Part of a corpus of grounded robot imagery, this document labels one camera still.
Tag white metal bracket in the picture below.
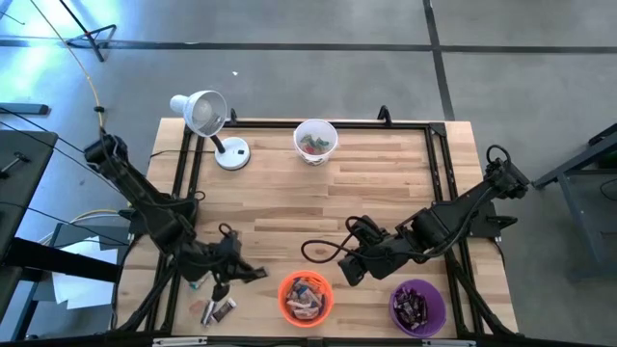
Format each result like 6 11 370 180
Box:
151 336 208 347
421 338 477 347

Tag black hand tool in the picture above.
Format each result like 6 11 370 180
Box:
0 151 31 179

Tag white paper sheets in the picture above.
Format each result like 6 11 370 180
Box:
50 235 120 310

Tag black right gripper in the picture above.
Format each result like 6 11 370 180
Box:
337 216 411 288

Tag purple plastic basket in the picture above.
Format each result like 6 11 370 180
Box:
388 278 447 338

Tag black lamp cord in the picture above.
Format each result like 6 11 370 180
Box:
148 147 217 160

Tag white plastic bucket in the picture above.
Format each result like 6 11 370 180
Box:
293 119 339 168

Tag silver candy bar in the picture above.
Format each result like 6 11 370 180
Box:
201 299 217 328

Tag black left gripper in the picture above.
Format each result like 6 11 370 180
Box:
211 229 269 284

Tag black side table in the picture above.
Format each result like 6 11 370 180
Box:
0 128 121 341

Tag orange plastic basket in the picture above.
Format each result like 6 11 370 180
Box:
277 270 335 330

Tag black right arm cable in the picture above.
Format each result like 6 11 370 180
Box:
300 215 373 264

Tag black tripod stand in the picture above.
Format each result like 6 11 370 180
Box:
57 0 119 63

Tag black metal cart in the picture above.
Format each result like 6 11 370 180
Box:
532 122 617 280

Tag yellow floor cable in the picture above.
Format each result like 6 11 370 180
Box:
27 0 132 245

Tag black aluminium table frame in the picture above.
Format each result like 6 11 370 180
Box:
108 119 520 347

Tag white desk lamp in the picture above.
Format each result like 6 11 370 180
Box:
169 90 252 173

